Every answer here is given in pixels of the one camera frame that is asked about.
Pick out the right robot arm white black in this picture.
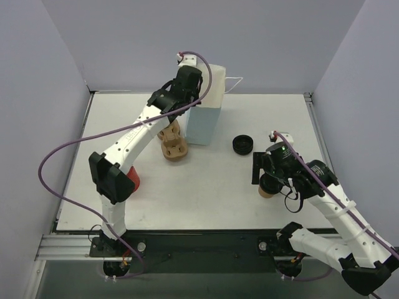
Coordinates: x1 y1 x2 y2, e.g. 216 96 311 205
252 142 398 296

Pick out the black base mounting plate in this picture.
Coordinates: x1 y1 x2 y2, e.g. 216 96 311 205
89 229 298 276

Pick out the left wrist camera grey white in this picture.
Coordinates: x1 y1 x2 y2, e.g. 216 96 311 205
176 52 198 68

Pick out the red cup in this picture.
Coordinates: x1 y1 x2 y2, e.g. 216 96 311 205
127 166 140 192

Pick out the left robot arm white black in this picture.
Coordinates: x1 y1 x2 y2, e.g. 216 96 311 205
89 65 203 256

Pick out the stack of black lids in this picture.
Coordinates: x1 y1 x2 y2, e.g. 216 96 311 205
232 135 254 156

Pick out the black cup lid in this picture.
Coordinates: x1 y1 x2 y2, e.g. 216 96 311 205
259 173 283 196

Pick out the aluminium frame rail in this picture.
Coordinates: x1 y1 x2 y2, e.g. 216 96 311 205
34 233 103 261

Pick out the brown pulp cup carrier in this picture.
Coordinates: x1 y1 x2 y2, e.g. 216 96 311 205
157 120 188 162

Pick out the light blue paper bag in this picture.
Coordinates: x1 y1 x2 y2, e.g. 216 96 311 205
185 64 243 146

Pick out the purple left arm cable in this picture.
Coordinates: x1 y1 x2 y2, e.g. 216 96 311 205
37 50 214 278

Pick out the brown paper cup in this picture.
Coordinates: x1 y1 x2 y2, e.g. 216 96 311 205
258 186 276 199

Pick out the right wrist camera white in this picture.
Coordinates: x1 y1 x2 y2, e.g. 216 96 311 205
269 131 294 146

